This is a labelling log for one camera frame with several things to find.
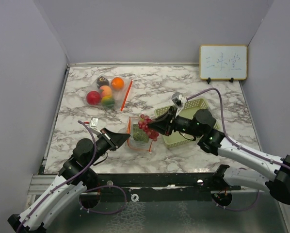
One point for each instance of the green netted melon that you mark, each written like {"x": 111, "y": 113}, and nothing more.
{"x": 138, "y": 134}

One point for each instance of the yellow green mango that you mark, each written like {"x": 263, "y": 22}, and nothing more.
{"x": 108, "y": 101}

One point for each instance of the small framed whiteboard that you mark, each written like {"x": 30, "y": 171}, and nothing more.
{"x": 223, "y": 62}

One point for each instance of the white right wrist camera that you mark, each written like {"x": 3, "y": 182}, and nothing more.
{"x": 178, "y": 99}

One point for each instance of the dark purple plum fruit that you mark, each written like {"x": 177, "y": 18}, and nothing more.
{"x": 102, "y": 81}

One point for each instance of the peach orange pink fruit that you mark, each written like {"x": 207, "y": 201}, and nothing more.
{"x": 105, "y": 91}

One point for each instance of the pale green plastic basket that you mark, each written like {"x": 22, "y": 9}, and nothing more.
{"x": 189, "y": 110}

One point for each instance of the red apple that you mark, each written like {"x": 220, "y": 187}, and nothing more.
{"x": 93, "y": 98}

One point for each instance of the dark purple grape bunch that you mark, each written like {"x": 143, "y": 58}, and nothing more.
{"x": 144, "y": 126}

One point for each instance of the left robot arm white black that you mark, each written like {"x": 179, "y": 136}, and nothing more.
{"x": 74, "y": 178}

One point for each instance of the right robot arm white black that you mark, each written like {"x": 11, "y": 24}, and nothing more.
{"x": 267, "y": 172}

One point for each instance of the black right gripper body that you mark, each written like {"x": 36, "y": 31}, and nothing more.
{"x": 176, "y": 124}

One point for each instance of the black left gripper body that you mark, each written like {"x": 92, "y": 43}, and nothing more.
{"x": 106, "y": 141}

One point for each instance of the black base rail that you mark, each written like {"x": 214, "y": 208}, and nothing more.
{"x": 155, "y": 187}

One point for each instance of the clear zip top bag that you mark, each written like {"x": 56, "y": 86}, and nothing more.
{"x": 120, "y": 97}

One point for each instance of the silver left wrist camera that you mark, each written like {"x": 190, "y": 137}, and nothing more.
{"x": 93, "y": 125}

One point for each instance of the clear zip bag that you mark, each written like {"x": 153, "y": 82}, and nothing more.
{"x": 120, "y": 97}
{"x": 135, "y": 145}

